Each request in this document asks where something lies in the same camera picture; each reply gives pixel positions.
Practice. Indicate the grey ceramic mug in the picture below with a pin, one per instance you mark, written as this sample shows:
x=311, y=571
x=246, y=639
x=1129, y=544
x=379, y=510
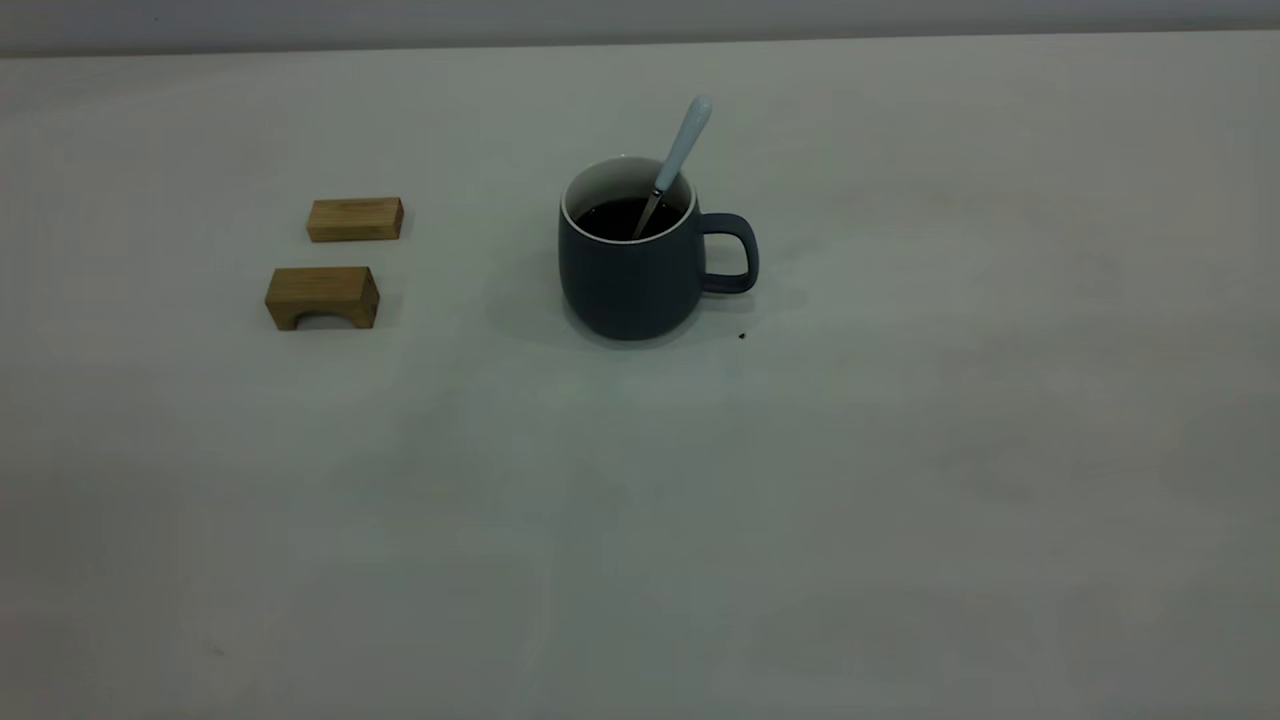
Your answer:
x=630, y=290

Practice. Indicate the dark coffee liquid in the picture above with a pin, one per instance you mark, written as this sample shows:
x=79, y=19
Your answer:
x=612, y=220

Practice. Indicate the flat wooden block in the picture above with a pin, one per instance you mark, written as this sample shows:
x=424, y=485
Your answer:
x=355, y=219

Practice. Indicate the arched wooden block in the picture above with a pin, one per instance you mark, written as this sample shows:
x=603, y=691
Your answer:
x=320, y=296

